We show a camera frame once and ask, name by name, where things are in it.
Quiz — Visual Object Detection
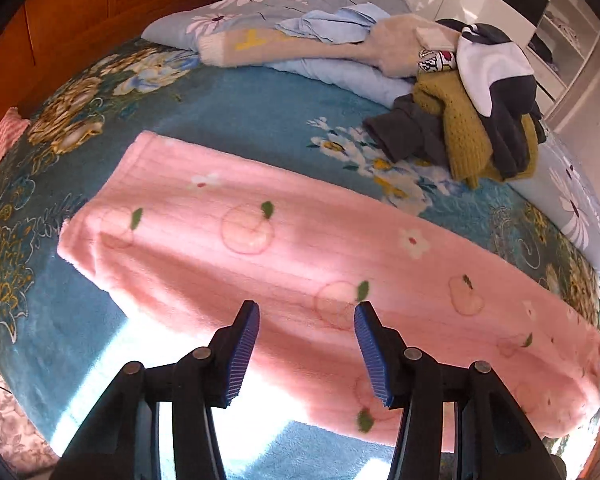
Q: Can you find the pink checkered cloth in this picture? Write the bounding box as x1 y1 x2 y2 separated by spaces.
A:
0 107 32 187

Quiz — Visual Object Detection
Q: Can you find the black and white garment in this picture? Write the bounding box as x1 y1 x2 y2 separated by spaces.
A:
436 18 549 182

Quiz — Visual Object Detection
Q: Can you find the grey floral bed sheet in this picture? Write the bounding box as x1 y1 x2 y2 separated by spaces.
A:
0 345 62 477

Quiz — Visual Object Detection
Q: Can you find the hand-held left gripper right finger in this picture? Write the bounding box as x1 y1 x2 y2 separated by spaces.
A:
354 301 567 480

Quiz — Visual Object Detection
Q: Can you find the wooden headboard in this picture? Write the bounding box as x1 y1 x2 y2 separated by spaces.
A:
0 0 237 157

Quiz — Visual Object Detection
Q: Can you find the beige fuzzy sweater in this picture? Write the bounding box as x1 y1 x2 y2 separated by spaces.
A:
196 14 465 79

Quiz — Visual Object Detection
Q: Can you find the grey-blue daisy-print quilt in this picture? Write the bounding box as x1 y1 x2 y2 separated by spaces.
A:
509 130 600 293

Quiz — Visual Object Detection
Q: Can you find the pink peach-print towel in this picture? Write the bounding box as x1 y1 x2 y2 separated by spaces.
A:
57 131 600 453

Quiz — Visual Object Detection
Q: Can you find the mustard knitted sweater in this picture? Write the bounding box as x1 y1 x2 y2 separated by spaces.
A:
412 70 542 189

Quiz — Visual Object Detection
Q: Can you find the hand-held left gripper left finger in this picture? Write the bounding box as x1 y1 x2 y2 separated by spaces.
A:
55 300 260 480

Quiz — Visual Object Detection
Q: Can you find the dark grey garment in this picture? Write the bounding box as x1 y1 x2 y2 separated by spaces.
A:
364 94 454 167

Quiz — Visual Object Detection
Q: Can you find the white red black printed garment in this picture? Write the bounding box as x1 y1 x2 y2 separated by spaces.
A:
418 47 457 75

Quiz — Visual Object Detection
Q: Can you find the blue floral bed blanket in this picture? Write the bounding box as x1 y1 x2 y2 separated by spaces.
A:
0 35 600 480

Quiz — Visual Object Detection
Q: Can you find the light blue garment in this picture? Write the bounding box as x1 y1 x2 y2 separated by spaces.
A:
267 2 417 109

